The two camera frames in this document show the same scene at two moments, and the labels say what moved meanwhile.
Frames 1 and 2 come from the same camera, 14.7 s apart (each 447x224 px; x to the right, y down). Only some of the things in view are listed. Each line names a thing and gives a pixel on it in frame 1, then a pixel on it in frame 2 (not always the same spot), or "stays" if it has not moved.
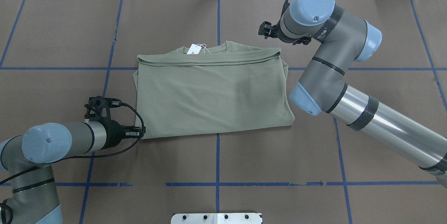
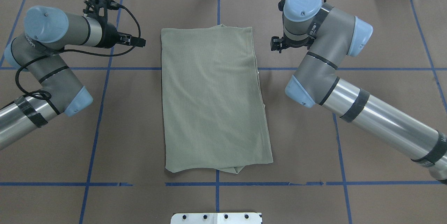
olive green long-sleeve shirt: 226,87 → 214,117
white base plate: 216,218 stays
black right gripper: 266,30 → 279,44
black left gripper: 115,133 → 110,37
